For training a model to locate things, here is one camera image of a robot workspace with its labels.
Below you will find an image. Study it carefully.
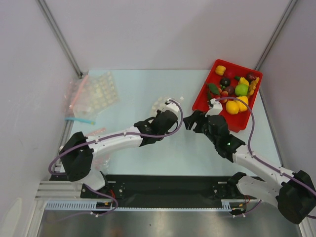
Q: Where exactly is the clear zip bag with pattern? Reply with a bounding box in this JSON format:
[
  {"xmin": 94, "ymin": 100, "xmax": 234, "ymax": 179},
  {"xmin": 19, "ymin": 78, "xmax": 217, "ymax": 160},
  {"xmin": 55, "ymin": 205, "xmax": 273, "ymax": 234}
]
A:
[{"xmin": 151, "ymin": 96, "xmax": 184, "ymax": 117}]

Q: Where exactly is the lychee bunch with leaves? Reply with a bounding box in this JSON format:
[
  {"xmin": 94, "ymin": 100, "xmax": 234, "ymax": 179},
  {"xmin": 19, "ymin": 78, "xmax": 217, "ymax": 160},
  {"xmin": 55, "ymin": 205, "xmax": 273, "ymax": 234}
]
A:
[{"xmin": 206, "ymin": 83, "xmax": 229, "ymax": 102}]

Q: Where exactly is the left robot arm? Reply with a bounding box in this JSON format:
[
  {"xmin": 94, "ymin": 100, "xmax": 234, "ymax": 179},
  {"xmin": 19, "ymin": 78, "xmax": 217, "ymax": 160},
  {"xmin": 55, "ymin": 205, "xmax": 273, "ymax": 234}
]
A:
[{"xmin": 60, "ymin": 108, "xmax": 179, "ymax": 198}]

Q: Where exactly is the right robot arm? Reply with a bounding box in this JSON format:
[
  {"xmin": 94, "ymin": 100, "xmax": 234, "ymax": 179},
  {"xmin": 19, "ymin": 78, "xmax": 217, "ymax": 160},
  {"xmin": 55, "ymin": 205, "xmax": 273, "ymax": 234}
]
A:
[{"xmin": 183, "ymin": 111, "xmax": 316, "ymax": 224}]

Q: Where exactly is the pink zip bag front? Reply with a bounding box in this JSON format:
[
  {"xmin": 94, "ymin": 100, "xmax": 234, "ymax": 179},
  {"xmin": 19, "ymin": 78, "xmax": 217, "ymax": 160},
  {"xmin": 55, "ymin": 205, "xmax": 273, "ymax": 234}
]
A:
[{"xmin": 85, "ymin": 127, "xmax": 106, "ymax": 136}]

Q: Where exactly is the pink zip bag stack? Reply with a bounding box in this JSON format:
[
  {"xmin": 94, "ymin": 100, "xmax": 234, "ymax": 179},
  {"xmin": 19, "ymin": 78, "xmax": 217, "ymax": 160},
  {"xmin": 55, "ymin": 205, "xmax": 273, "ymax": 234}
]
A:
[{"xmin": 65, "ymin": 71, "xmax": 119, "ymax": 122}]

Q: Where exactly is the blue zip bag strip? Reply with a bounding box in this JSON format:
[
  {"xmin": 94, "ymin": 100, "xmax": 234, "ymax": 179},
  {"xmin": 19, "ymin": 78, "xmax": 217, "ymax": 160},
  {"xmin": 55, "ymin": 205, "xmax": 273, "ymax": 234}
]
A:
[{"xmin": 65, "ymin": 117, "xmax": 95, "ymax": 125}]

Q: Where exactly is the yellow lemon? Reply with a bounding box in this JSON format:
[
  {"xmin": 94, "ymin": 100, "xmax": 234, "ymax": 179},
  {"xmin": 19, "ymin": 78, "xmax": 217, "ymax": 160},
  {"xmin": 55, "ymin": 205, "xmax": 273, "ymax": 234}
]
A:
[{"xmin": 225, "ymin": 100, "xmax": 239, "ymax": 115}]

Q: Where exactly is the yellow bell pepper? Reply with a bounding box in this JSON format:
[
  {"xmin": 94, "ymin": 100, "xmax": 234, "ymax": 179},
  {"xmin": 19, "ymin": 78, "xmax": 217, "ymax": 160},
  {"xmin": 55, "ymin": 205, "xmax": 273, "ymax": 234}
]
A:
[{"xmin": 234, "ymin": 96, "xmax": 248, "ymax": 113}]

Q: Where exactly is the purple passion fruit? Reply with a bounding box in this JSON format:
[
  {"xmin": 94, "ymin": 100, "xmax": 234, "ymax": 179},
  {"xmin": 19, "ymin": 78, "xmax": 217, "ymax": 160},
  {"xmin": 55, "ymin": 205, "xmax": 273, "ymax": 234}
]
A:
[{"xmin": 225, "ymin": 85, "xmax": 235, "ymax": 96}]

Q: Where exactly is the dark mangosteen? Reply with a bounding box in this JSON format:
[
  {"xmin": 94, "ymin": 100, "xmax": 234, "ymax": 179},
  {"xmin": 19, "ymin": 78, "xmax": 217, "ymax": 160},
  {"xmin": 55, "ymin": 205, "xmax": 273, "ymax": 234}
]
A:
[{"xmin": 220, "ymin": 78, "xmax": 231, "ymax": 87}]

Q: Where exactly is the red plastic tray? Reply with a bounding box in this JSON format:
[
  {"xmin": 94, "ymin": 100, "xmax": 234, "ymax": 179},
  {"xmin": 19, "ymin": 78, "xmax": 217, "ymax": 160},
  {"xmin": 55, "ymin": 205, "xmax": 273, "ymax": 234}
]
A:
[{"xmin": 192, "ymin": 59, "xmax": 263, "ymax": 133}]

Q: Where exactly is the green apple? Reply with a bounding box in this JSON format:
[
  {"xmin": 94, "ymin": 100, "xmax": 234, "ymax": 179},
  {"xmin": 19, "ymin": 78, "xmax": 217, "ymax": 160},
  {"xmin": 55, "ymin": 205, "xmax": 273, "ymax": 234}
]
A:
[{"xmin": 235, "ymin": 83, "xmax": 249, "ymax": 97}]

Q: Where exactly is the orange small bell pepper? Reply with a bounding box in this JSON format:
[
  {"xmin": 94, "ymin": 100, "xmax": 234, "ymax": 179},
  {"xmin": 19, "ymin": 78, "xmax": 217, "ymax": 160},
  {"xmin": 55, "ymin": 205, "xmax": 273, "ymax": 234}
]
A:
[{"xmin": 215, "ymin": 65, "xmax": 226, "ymax": 76}]

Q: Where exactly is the dark red plum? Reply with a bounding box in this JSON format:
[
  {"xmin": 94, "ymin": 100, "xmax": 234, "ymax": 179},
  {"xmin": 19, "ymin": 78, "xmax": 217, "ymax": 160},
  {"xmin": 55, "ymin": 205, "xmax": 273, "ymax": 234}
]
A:
[{"xmin": 246, "ymin": 73, "xmax": 257, "ymax": 83}]

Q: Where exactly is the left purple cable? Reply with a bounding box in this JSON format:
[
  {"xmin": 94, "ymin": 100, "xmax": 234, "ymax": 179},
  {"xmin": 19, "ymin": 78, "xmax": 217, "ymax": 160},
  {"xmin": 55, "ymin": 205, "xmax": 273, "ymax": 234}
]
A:
[{"xmin": 48, "ymin": 99, "xmax": 184, "ymax": 175}]

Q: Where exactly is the purple cable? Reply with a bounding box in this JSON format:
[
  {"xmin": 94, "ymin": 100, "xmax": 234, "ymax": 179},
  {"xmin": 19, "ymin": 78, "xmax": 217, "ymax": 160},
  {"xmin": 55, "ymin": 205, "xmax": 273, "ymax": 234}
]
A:
[
  {"xmin": 216, "ymin": 96, "xmax": 316, "ymax": 196},
  {"xmin": 48, "ymin": 99, "xmax": 184, "ymax": 175}
]

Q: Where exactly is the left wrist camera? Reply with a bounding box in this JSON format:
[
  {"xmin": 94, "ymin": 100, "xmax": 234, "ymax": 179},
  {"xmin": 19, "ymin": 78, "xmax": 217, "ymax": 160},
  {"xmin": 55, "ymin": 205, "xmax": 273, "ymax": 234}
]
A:
[{"xmin": 161, "ymin": 98, "xmax": 181, "ymax": 115}]

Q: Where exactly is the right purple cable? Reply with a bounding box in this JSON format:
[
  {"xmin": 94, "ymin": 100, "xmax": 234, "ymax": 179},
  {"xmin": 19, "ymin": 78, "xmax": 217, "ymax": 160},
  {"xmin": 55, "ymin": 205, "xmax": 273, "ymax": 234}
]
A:
[{"xmin": 216, "ymin": 96, "xmax": 316, "ymax": 196}]

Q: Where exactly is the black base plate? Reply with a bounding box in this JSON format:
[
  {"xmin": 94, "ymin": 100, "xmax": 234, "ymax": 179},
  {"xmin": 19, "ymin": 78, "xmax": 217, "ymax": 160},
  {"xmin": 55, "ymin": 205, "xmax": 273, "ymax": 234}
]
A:
[{"xmin": 80, "ymin": 175, "xmax": 245, "ymax": 209}]

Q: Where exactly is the white cable duct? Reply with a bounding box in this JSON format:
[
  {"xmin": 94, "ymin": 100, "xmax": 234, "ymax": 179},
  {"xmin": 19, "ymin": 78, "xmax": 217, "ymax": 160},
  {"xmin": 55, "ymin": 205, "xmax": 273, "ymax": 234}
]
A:
[{"xmin": 45, "ymin": 200, "xmax": 237, "ymax": 212}]

